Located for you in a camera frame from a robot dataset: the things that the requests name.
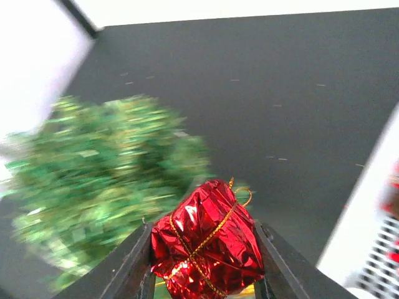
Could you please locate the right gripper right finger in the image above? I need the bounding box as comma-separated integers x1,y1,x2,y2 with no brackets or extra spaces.
254,222,355,299

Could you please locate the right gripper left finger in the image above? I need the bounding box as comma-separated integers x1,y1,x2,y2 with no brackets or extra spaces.
54,222,155,299

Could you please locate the white perforated plastic basket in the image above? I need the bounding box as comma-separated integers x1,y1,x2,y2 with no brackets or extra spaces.
317,105,398,298

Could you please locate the red gift box ornament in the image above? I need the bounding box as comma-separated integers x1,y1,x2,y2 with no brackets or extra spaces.
150,179,264,298

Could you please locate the small green christmas tree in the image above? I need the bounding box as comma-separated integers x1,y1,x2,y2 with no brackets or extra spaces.
1,95,210,292

